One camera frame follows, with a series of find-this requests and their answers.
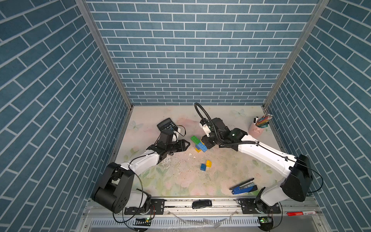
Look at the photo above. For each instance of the black usb dongle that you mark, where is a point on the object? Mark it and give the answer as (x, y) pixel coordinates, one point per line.
(201, 204)

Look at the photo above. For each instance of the light blue long lego brick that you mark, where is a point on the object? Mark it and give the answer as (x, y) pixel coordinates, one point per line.
(203, 147)

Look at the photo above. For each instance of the black desk calculator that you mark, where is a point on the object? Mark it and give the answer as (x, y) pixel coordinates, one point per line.
(167, 124)

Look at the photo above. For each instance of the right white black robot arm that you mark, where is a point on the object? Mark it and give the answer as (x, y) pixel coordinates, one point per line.
(296, 173)

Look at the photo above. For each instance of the red marker pen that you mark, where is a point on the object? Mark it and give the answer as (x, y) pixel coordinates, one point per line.
(301, 213)

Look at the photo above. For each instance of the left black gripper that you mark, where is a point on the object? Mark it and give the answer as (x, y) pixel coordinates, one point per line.
(182, 145)

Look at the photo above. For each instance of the coloured pencils bundle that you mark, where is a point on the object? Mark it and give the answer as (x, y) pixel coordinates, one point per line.
(263, 121)

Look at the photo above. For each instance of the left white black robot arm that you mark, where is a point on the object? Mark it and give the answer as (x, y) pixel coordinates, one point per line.
(114, 190)

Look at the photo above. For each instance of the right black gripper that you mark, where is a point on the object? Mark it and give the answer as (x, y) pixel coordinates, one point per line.
(206, 142)

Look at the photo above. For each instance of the blue black stapler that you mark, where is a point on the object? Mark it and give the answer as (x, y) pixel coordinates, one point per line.
(244, 187)

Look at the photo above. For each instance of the dark green long lego brick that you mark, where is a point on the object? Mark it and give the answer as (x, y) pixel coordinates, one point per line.
(195, 140)

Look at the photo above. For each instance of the pink pencil cup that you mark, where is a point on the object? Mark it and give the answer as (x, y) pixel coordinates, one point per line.
(255, 131)

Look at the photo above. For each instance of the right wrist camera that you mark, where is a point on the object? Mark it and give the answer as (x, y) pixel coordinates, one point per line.
(206, 126)

